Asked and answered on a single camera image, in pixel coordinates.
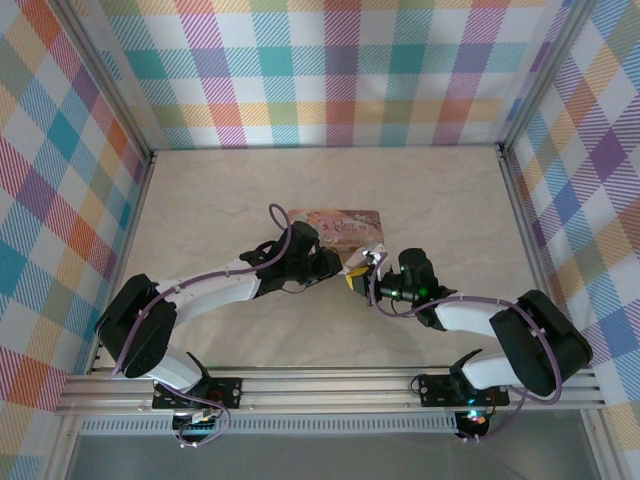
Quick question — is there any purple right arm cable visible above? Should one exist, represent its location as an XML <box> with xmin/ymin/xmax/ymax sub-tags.
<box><xmin>373</xmin><ymin>252</ymin><xmax>561</xmax><ymax>444</ymax></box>

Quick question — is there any controller circuit board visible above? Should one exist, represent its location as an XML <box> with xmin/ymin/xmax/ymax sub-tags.
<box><xmin>458</xmin><ymin>408</ymin><xmax>490</xmax><ymax>437</ymax></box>
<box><xmin>171</xmin><ymin>409</ymin><xmax>222</xmax><ymax>437</ymax></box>

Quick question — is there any aluminium mounting rail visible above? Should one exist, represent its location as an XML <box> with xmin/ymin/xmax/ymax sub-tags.
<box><xmin>54</xmin><ymin>368</ymin><xmax>609</xmax><ymax>417</ymax></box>

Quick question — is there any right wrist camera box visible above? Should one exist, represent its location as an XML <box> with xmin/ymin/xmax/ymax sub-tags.
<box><xmin>348</xmin><ymin>241</ymin><xmax>386</xmax><ymax>267</ymax></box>

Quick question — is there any left controller circuit board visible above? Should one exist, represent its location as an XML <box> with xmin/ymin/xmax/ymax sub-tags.
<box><xmin>171</xmin><ymin>409</ymin><xmax>222</xmax><ymax>437</ymax></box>

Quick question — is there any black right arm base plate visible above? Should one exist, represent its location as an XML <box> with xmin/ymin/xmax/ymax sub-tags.
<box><xmin>417</xmin><ymin>370</ymin><xmax>511</xmax><ymax>408</ymax></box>

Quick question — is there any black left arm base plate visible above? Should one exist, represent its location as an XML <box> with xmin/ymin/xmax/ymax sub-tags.
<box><xmin>151</xmin><ymin>377</ymin><xmax>244</xmax><ymax>412</ymax></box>

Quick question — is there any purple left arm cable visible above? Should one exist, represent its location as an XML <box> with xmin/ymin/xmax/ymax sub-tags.
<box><xmin>110</xmin><ymin>202</ymin><xmax>302</xmax><ymax>449</ymax></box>

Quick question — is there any grey slotted cable duct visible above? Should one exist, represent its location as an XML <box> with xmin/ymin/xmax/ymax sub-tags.
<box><xmin>78</xmin><ymin>412</ymin><xmax>459</xmax><ymax>436</ymax></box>

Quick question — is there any pink illustrated tin box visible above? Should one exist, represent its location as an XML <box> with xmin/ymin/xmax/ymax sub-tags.
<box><xmin>287</xmin><ymin>208</ymin><xmax>385</xmax><ymax>261</ymax></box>

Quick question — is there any aluminium side rail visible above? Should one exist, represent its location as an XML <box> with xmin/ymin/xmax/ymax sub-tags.
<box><xmin>497</xmin><ymin>144</ymin><xmax>575</xmax><ymax>370</ymax></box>
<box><xmin>85</xmin><ymin>149</ymin><xmax>157</xmax><ymax>376</ymax></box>

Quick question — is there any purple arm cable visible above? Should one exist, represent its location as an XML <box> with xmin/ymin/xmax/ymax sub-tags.
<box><xmin>373</xmin><ymin>252</ymin><xmax>561</xmax><ymax>444</ymax></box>
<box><xmin>110</xmin><ymin>202</ymin><xmax>302</xmax><ymax>449</ymax></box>

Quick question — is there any right controller circuit board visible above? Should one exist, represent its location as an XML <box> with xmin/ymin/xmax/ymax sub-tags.
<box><xmin>458</xmin><ymin>408</ymin><xmax>490</xmax><ymax>437</ymax></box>

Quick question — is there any aluminium frame post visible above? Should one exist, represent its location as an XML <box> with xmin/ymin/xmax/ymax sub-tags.
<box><xmin>57</xmin><ymin>0</ymin><xmax>157</xmax><ymax>157</ymax></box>
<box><xmin>498</xmin><ymin>0</ymin><xmax>599</xmax><ymax>154</ymax></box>

